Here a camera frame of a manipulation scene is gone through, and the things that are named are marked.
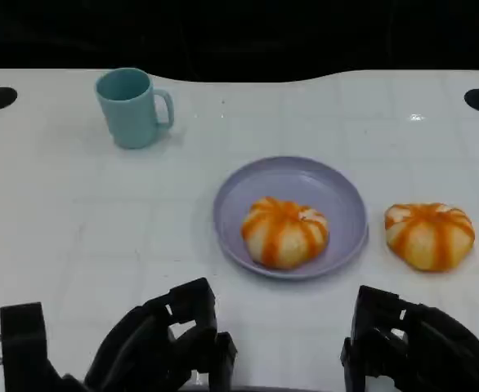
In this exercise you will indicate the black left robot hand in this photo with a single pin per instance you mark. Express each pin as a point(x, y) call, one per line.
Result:
point(137, 351)

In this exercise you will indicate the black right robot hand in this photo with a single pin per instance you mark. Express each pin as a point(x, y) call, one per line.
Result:
point(427, 351)

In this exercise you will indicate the orange and white bread roll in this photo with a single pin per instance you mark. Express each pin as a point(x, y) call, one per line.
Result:
point(427, 237)
point(284, 237)

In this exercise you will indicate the lilac plate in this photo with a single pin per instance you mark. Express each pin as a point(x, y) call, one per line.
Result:
point(305, 183)

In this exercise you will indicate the pale green mug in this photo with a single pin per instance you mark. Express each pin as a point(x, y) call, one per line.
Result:
point(129, 118)

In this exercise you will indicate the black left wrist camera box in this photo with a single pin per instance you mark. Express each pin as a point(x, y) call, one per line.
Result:
point(23, 343)

